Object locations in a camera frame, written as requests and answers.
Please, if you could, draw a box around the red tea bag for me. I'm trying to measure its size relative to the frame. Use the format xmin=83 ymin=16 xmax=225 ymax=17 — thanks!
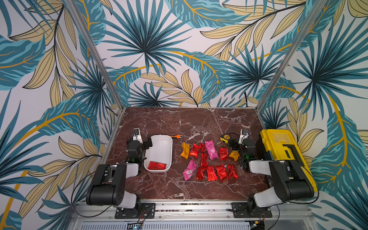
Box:
xmin=219 ymin=148 xmax=229 ymax=161
xmin=198 ymin=143 xmax=206 ymax=154
xmin=200 ymin=153 xmax=209 ymax=167
xmin=196 ymin=166 xmax=207 ymax=180
xmin=207 ymin=166 xmax=218 ymax=182
xmin=148 ymin=161 xmax=167 ymax=171
xmin=189 ymin=144 xmax=201 ymax=159

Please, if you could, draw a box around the orange handled utility knife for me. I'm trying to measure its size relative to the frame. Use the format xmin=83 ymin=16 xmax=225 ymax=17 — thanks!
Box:
xmin=170 ymin=135 xmax=183 ymax=139

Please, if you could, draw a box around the aluminium front rail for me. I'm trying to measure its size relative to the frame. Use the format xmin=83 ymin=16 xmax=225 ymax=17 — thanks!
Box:
xmin=67 ymin=199 xmax=319 ymax=230

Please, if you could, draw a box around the white plastic storage box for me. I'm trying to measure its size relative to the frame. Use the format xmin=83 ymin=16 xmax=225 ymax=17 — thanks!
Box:
xmin=144 ymin=135 xmax=173 ymax=173

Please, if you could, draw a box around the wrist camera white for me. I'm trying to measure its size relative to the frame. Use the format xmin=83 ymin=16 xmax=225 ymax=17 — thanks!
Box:
xmin=238 ymin=129 xmax=250 ymax=144
xmin=132 ymin=128 xmax=143 ymax=144

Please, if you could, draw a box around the yellow black toolbox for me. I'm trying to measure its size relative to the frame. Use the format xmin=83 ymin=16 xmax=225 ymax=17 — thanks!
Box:
xmin=257 ymin=129 xmax=318 ymax=192

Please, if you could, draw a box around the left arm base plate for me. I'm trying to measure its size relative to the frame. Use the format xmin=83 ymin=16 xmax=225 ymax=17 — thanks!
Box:
xmin=115 ymin=203 xmax=156 ymax=220

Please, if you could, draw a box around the magenta tea bag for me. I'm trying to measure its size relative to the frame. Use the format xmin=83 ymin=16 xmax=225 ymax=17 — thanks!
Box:
xmin=205 ymin=140 xmax=219 ymax=160
xmin=183 ymin=159 xmax=197 ymax=181

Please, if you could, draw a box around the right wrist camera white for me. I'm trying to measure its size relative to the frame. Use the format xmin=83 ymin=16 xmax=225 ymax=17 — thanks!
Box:
xmin=238 ymin=129 xmax=250 ymax=144

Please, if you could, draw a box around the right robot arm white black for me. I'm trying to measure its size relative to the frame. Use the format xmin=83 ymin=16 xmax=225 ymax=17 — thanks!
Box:
xmin=239 ymin=139 xmax=319 ymax=211

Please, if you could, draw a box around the yellow black tape measure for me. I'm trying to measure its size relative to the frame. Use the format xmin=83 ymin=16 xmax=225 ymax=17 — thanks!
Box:
xmin=220 ymin=134 xmax=232 ymax=144

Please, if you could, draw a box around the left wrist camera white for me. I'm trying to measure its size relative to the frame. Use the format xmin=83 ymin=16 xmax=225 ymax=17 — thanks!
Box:
xmin=132 ymin=128 xmax=143 ymax=144

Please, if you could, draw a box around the orange tea bag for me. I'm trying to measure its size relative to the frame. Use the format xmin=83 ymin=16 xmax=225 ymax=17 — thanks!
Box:
xmin=229 ymin=150 xmax=240 ymax=162
xmin=180 ymin=142 xmax=190 ymax=159

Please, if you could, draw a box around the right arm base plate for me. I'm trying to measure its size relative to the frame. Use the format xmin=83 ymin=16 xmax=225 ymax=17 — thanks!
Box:
xmin=231 ymin=202 xmax=273 ymax=219

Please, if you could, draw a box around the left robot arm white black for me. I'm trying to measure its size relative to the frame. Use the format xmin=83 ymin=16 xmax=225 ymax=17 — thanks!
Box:
xmin=86 ymin=136 xmax=152 ymax=209

